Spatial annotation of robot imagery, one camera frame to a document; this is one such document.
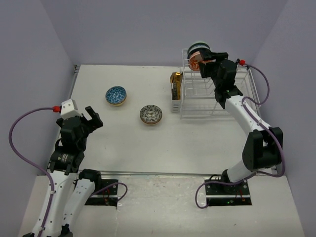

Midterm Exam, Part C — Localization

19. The white wire dish rack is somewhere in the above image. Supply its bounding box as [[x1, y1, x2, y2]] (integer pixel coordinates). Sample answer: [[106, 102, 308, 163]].
[[180, 48, 260, 120]]

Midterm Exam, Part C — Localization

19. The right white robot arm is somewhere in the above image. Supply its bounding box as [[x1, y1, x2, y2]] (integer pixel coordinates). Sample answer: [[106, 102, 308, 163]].
[[199, 49, 285, 194]]

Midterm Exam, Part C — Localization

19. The pink rim bowl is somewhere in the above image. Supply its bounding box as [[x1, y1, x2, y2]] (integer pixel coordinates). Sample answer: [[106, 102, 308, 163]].
[[188, 51, 202, 72]]

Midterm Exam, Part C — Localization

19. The blue triangle pattern bowl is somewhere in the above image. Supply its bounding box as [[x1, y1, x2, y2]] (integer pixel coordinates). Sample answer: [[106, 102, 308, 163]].
[[105, 86, 127, 103]]

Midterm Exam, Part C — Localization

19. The white perforated cutlery holder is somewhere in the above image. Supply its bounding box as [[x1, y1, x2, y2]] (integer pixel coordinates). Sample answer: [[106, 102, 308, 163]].
[[171, 99, 181, 113]]

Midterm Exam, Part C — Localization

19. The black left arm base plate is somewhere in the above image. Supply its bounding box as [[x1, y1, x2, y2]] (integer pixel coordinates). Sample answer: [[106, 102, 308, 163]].
[[85, 179, 118, 207]]

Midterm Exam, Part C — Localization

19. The aluminium table edge rail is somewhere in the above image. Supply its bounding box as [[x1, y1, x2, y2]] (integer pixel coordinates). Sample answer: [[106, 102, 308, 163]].
[[66, 65, 80, 99]]

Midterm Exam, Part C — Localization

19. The gold utensil in holder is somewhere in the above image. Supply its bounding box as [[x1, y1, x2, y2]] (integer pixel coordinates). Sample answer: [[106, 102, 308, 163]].
[[170, 72, 183, 100]]

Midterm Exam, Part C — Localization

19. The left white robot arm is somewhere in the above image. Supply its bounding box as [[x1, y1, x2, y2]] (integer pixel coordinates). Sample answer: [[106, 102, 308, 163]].
[[27, 103, 103, 237]]

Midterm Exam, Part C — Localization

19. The teal rim back bowl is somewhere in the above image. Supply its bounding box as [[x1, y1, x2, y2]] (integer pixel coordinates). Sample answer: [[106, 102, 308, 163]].
[[187, 41, 211, 54]]

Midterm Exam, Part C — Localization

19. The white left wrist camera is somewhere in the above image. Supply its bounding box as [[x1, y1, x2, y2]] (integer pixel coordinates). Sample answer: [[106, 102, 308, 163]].
[[60, 99, 82, 119]]

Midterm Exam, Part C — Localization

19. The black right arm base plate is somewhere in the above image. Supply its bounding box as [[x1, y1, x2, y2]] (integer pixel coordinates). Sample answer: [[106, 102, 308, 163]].
[[205, 181, 252, 206]]

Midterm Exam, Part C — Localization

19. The dark rim bowl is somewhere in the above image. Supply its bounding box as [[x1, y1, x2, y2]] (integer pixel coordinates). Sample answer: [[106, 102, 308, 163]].
[[140, 105, 163, 120]]

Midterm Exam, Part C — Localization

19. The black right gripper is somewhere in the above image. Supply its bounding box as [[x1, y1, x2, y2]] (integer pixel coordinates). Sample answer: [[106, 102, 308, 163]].
[[198, 50, 229, 88]]

